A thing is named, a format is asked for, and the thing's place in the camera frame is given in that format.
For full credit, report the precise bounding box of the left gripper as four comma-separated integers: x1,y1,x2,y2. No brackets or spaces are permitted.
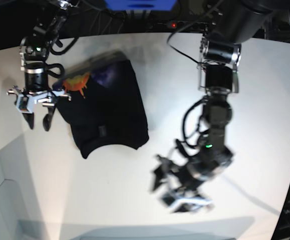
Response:
150,154,212,213

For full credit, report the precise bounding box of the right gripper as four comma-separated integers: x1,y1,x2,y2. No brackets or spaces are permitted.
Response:
7,69,72,132

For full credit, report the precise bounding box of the black T-shirt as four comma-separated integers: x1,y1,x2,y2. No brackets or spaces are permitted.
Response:
53,50,149,159

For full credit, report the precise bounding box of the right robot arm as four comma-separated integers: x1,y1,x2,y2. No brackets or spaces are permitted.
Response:
7,0,79,131

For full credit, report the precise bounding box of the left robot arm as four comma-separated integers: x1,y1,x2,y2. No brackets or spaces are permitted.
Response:
153,0,274,213

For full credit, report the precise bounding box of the blue plastic box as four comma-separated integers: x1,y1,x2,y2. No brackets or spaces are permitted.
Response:
105,0,177,11

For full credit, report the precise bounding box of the black power strip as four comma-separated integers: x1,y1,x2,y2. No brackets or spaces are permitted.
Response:
156,20,207,30

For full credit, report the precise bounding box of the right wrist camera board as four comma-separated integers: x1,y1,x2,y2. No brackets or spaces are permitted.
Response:
16,94,34,114

